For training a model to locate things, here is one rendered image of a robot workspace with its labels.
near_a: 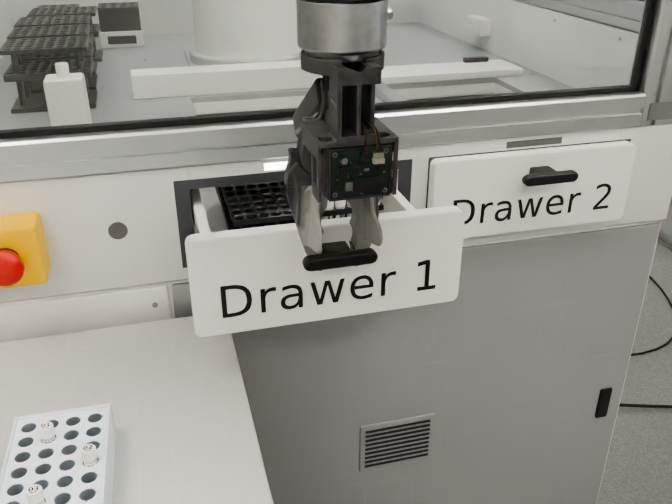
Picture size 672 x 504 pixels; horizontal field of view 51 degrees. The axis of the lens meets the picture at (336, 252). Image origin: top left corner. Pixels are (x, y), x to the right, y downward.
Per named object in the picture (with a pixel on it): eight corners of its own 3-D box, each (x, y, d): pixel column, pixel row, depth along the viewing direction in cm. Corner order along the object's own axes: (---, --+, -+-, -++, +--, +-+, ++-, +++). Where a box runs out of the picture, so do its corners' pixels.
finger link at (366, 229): (368, 287, 66) (356, 199, 62) (351, 259, 71) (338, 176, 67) (399, 279, 67) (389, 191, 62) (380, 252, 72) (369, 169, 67)
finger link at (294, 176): (282, 225, 66) (292, 134, 62) (279, 218, 67) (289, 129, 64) (330, 226, 67) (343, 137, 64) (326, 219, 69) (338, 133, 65)
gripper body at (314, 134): (314, 210, 59) (312, 66, 54) (293, 176, 67) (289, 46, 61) (399, 201, 61) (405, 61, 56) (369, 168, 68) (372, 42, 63)
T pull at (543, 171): (578, 182, 89) (580, 171, 88) (525, 187, 87) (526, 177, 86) (563, 172, 92) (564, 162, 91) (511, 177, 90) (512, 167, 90)
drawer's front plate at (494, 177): (622, 219, 98) (638, 143, 93) (429, 243, 91) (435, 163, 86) (615, 214, 100) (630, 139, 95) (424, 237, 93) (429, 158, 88)
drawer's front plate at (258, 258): (457, 300, 78) (466, 210, 73) (195, 338, 72) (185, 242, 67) (451, 293, 80) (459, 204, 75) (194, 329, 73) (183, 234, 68)
